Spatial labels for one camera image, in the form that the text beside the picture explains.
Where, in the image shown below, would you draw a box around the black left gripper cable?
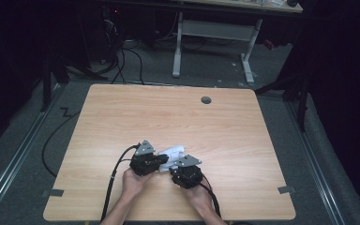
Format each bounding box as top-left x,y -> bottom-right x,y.
99,142 -> 142,223

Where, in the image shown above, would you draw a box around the black floor cable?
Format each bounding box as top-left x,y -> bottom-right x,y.
41,107 -> 82,178

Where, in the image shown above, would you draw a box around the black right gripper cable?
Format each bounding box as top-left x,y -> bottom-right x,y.
200,175 -> 223,218

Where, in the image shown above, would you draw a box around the bundle of black cables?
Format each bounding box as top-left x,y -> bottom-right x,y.
99,6 -> 145,86

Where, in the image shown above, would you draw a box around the metal floor rail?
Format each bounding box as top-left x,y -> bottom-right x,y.
285,99 -> 347,225
0,83 -> 64,220

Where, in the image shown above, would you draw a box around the person's right hand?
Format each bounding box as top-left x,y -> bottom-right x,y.
184,182 -> 216,217

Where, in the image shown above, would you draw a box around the person's left hand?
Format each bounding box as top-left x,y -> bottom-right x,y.
121,168 -> 155,204

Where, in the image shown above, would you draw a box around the grey tape piece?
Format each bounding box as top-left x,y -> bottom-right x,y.
41,188 -> 66,199
277,185 -> 296,195

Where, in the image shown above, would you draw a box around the white desk frame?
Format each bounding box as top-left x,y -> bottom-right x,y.
168,0 -> 304,84

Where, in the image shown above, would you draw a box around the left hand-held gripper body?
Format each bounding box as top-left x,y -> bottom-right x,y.
128,139 -> 160,177

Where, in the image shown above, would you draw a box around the black metal stand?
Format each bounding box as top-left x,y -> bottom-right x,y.
39,55 -> 70,113
254,70 -> 311,133

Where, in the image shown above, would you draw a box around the small red object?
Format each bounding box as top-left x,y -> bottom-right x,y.
263,38 -> 277,52

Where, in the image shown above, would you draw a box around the white cloth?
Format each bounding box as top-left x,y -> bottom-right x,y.
157,143 -> 188,173

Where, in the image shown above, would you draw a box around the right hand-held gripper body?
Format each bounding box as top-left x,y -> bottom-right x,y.
170,154 -> 204,190

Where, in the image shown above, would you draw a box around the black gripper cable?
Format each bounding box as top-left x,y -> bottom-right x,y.
200,175 -> 223,218
99,142 -> 142,223

